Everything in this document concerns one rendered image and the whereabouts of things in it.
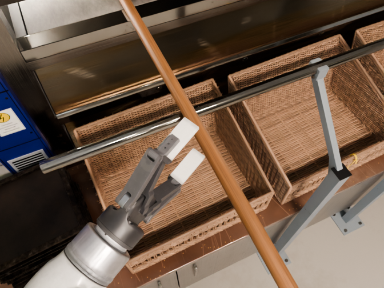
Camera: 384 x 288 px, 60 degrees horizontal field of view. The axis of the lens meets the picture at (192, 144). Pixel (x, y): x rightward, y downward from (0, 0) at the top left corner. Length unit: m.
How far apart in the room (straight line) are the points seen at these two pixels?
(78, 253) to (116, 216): 0.07
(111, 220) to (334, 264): 1.57
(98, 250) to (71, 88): 0.69
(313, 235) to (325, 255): 0.11
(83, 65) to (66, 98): 0.12
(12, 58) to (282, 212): 1.03
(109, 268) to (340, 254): 1.60
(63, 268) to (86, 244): 0.04
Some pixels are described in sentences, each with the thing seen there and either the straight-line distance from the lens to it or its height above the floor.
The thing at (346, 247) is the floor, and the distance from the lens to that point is 2.03.
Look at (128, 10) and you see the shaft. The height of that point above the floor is 1.21.
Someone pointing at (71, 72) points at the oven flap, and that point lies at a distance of 1.10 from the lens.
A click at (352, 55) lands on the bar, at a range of 1.01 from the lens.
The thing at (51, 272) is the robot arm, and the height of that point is 1.28.
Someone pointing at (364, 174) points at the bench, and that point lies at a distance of 1.53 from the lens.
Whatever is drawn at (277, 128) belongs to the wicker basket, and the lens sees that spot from 1.52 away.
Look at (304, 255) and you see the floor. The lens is 1.93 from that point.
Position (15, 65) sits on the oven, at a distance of 1.04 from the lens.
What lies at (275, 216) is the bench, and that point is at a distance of 1.32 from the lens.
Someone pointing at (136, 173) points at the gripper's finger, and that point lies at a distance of 0.49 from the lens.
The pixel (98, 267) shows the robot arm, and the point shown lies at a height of 1.28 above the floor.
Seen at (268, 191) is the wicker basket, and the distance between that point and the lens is 1.22.
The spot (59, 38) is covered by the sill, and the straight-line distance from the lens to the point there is 1.02.
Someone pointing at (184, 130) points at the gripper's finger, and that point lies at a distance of 0.51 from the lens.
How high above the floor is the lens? 1.79
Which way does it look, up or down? 57 degrees down
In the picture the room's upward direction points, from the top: straight up
